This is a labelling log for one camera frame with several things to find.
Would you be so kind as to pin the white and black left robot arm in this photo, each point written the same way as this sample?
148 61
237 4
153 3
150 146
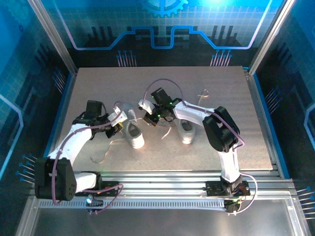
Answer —
71 145

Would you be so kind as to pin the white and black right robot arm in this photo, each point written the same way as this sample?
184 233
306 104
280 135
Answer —
221 130

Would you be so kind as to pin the blue table edge trim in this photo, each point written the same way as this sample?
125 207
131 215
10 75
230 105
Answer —
62 110
262 98

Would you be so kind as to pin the black connector module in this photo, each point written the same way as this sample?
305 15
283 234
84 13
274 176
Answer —
232 206
94 202

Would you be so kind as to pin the grey metal front panel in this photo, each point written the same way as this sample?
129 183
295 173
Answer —
160 221

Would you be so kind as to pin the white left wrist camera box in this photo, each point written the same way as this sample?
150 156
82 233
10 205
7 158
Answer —
118 115

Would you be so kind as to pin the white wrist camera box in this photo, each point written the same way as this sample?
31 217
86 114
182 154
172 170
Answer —
118 115
145 105

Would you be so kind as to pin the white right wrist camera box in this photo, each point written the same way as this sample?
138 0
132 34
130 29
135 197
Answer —
145 105

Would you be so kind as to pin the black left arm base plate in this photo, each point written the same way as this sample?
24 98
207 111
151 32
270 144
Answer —
110 189

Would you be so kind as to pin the aluminium frame rail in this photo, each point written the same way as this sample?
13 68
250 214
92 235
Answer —
160 183

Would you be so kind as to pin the aluminium corner post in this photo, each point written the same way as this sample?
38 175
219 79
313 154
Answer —
53 37
270 37

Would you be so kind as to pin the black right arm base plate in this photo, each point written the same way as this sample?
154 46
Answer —
214 189

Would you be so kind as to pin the aluminium side rail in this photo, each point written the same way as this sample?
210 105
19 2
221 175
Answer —
254 93

